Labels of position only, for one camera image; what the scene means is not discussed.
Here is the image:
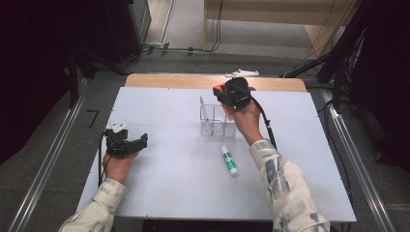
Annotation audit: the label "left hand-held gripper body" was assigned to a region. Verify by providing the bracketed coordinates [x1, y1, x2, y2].
[102, 122, 135, 160]

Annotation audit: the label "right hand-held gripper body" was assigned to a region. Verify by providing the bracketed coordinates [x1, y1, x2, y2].
[221, 68, 261, 110]

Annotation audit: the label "white pen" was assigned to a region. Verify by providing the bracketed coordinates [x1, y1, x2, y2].
[198, 95, 215, 136]

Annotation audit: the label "clear plastic organizer box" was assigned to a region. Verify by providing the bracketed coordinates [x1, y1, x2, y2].
[198, 102, 239, 138]

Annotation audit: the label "person's left hand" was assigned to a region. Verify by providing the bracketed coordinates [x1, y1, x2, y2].
[102, 151, 140, 186]

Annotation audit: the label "person's right hand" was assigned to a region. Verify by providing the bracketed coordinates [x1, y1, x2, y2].
[221, 100, 265, 147]

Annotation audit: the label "white table board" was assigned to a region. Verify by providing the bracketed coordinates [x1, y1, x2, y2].
[74, 86, 358, 223]

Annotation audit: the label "white green glue stick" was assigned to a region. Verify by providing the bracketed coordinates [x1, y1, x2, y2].
[220, 145, 240, 177]

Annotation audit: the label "black metal stand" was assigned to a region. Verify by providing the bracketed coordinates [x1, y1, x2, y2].
[66, 47, 129, 110]

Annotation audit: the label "white power strip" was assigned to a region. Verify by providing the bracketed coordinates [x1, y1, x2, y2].
[142, 42, 171, 51]

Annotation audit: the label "light wooden furniture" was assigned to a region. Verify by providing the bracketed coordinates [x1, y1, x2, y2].
[202, 0, 360, 60]

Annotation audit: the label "dark cabinet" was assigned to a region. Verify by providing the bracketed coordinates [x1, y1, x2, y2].
[104, 0, 153, 65]

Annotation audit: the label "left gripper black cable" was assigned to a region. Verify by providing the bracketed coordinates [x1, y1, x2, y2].
[97, 130, 113, 189]

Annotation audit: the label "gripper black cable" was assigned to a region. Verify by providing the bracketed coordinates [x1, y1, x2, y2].
[249, 94, 278, 151]
[97, 130, 113, 189]

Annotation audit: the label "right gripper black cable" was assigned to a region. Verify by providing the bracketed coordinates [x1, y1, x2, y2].
[249, 94, 278, 151]

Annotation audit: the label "hanging black cables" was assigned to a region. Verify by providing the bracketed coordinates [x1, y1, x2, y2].
[206, 0, 224, 53]

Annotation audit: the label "aluminium rail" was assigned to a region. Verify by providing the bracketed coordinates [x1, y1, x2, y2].
[7, 78, 91, 232]
[321, 89, 398, 232]

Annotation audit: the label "black stand with cables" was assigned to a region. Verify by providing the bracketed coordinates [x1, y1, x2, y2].
[279, 0, 410, 114]

